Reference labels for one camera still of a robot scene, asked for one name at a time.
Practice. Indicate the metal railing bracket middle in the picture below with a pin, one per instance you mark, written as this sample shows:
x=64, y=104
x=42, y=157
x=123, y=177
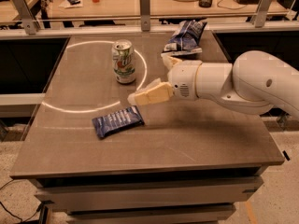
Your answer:
x=145, y=14

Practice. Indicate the black mesh pen cup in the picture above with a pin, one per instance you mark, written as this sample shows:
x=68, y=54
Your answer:
x=205, y=3

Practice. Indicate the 7up soda can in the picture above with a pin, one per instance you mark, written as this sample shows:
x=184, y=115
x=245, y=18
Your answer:
x=123, y=61

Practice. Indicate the metal railing bracket left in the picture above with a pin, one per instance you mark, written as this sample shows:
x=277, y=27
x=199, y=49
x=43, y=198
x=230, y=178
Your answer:
x=29, y=22

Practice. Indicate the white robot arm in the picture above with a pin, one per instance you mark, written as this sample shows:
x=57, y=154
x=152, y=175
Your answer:
x=253, y=84

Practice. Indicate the blue chip bag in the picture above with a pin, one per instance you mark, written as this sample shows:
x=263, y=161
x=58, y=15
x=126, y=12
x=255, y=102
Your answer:
x=185, y=40

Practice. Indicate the grey drawer cabinet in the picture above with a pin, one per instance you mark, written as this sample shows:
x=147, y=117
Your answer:
x=169, y=198

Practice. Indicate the metal railing bracket right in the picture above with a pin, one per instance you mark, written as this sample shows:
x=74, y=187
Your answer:
x=259, y=18

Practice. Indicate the blue snack bar wrapper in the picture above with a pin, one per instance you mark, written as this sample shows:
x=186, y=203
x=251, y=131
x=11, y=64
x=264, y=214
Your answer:
x=118, y=121

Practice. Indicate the metal railing bracket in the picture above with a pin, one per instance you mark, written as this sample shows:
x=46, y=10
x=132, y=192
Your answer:
x=259, y=18
x=29, y=22
x=145, y=14

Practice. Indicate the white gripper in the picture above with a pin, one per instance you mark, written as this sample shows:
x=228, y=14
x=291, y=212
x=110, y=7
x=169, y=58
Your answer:
x=183, y=78

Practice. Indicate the wooden background desk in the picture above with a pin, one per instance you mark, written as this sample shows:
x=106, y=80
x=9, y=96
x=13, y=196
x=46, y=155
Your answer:
x=60, y=10

